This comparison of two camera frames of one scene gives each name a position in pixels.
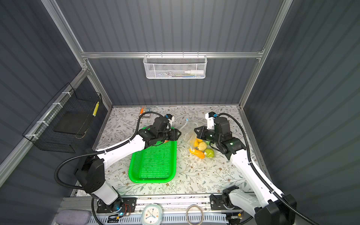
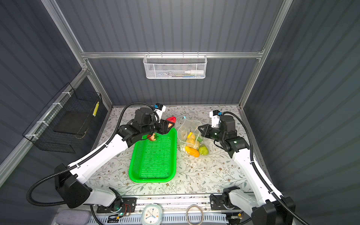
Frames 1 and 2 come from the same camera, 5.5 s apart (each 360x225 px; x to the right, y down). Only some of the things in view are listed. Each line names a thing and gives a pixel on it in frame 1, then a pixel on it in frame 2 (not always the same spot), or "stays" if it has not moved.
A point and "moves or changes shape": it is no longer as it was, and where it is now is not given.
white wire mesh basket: [175, 66] stays
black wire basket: [62, 124] stays
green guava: [209, 153] → [203, 150]
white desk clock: [152, 214] stays
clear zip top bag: [197, 146] moves or changes shape
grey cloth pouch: [69, 217] stays
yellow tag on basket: [96, 108] stays
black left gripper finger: [173, 134] → [165, 126]
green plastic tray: [155, 164] stays
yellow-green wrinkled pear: [202, 146] → [196, 145]
